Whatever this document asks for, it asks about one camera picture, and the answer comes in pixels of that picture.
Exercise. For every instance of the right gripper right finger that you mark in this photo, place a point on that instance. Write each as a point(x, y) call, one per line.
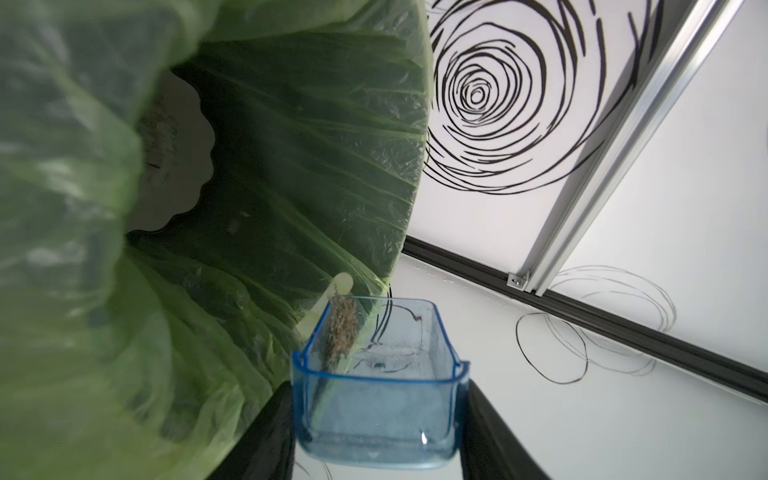
point(489, 450)

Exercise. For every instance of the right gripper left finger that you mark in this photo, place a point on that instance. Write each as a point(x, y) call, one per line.
point(266, 451)

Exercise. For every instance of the clear blue shavings tray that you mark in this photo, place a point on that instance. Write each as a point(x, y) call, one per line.
point(379, 385)

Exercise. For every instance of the bin with green bag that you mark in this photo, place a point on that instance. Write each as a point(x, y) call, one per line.
point(181, 182)

